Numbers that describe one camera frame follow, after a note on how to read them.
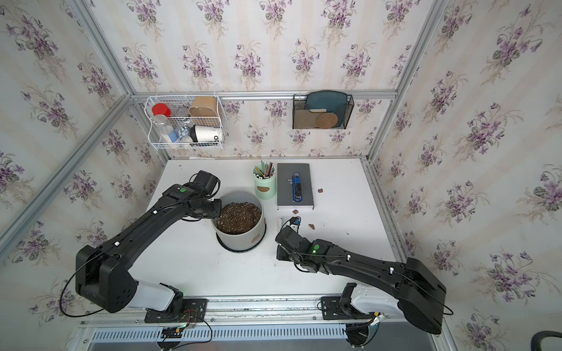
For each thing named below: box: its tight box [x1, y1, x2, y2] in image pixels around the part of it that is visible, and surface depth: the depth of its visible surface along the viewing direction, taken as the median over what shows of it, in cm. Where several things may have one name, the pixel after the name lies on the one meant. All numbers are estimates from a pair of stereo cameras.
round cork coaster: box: [316, 112, 339, 130], surface depth 100 cm
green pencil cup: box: [253, 163, 277, 200], surface depth 100 cm
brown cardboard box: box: [188, 96, 219, 117], surface depth 90 cm
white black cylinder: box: [188, 124, 224, 143], surface depth 95 cm
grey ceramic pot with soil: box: [210, 190, 266, 250], surface depth 86 cm
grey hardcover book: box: [276, 163, 315, 210], surface depth 103 cm
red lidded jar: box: [152, 103, 172, 117], surface depth 93 cm
